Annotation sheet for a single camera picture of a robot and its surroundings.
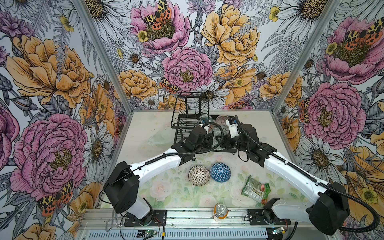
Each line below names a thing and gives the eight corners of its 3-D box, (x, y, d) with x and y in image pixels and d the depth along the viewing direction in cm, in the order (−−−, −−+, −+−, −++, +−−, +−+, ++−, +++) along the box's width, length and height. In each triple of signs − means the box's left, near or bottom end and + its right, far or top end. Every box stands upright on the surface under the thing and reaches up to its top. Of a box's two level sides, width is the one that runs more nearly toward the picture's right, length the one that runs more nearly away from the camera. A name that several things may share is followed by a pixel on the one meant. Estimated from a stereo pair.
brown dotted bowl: (188, 186, 86) (187, 182, 82) (188, 169, 93) (188, 165, 89) (209, 186, 86) (210, 182, 82) (209, 169, 93) (209, 165, 89)
